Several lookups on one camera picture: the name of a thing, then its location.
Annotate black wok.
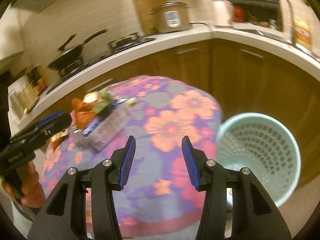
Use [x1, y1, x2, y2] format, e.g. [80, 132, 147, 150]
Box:
[47, 29, 108, 71]

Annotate wooden cutting board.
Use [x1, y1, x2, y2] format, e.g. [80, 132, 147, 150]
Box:
[133, 0, 168, 36]

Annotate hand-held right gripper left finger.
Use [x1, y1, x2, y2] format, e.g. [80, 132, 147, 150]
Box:
[27, 135, 137, 240]

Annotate light blue plastic basket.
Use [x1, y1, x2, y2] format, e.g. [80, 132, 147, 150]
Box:
[216, 112, 302, 207]

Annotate metal faucet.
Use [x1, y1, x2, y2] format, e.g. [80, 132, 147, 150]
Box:
[265, 0, 297, 46]

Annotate green vegetable leaves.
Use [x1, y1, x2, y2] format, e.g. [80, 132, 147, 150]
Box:
[94, 90, 115, 114]

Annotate red plastic basket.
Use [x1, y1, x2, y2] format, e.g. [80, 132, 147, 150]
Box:
[233, 6, 250, 23]

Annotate black gas stove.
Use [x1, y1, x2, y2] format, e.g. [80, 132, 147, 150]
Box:
[47, 33, 157, 92]

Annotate metal cabinet handle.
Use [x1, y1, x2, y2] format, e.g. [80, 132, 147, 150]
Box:
[241, 49, 265, 58]
[176, 47, 198, 55]
[86, 79, 114, 92]

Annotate clear plastic bottle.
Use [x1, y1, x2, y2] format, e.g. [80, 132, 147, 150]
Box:
[69, 102, 132, 152]

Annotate black power cable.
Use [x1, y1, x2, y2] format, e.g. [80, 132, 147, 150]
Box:
[190, 22, 215, 29]

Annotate yellow detergent bottle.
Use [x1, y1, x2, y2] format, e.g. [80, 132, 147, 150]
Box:
[293, 16, 313, 49]

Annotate dark seasoning bottle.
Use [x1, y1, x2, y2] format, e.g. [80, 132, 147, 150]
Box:
[26, 65, 49, 93]

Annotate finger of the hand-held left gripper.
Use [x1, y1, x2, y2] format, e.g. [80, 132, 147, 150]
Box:
[35, 110, 65, 128]
[37, 113, 73, 137]

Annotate person's left hand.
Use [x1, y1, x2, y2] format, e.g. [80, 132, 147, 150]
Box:
[2, 161, 47, 209]

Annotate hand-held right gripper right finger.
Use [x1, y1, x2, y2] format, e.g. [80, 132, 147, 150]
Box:
[181, 135, 292, 240]

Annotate brown rice cooker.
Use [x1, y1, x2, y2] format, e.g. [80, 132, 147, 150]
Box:
[152, 1, 192, 34]

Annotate blue white carton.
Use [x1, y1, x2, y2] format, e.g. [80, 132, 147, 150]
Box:
[81, 119, 103, 138]

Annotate printed snack packet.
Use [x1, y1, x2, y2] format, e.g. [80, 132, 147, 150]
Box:
[72, 98, 100, 130]

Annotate wooden kitchen cabinet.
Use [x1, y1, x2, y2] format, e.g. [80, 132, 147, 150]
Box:
[19, 39, 320, 195]

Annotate white electric kettle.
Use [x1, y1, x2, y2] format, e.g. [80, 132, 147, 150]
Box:
[212, 0, 234, 28]

